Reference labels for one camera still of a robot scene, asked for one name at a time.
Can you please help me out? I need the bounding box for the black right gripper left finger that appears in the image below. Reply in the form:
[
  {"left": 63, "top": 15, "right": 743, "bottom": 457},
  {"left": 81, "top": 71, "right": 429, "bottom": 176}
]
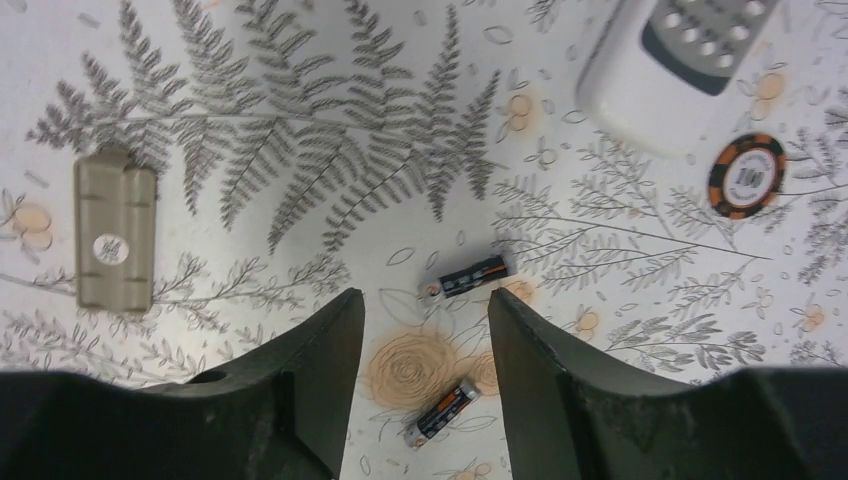
[{"left": 1, "top": 288, "right": 365, "bottom": 479}]

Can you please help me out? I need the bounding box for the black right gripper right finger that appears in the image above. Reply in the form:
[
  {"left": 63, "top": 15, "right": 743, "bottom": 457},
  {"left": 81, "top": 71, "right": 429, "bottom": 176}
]
[{"left": 488, "top": 289, "right": 847, "bottom": 479}]

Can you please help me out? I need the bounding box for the black batteries pair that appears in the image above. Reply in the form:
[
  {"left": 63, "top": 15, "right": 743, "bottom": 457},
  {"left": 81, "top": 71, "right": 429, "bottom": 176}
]
[{"left": 420, "top": 255, "right": 511, "bottom": 301}]

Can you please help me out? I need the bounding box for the grey battery cover strip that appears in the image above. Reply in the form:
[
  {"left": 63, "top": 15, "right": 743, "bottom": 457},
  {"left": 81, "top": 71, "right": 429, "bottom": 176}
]
[{"left": 73, "top": 147, "right": 157, "bottom": 314}]

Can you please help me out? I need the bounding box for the floral patterned table mat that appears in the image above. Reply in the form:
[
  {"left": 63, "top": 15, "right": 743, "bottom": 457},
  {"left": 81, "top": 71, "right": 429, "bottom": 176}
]
[{"left": 1, "top": 1, "right": 847, "bottom": 479}]

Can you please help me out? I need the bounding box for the small brown tape ring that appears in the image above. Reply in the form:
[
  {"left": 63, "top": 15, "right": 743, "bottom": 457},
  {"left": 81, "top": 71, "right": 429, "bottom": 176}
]
[{"left": 706, "top": 133, "right": 788, "bottom": 221}]

